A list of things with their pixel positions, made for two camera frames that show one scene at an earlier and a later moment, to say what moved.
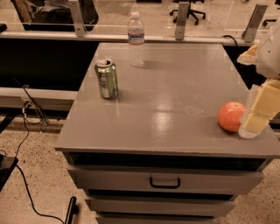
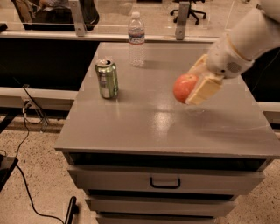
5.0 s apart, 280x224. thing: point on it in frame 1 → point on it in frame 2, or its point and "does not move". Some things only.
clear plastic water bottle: [136, 40] does not move
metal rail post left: [78, 17] does not move
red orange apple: [229, 115] → [183, 86]
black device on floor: [7, 165] does not move
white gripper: [269, 57] → [225, 60]
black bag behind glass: [53, 15] does not move
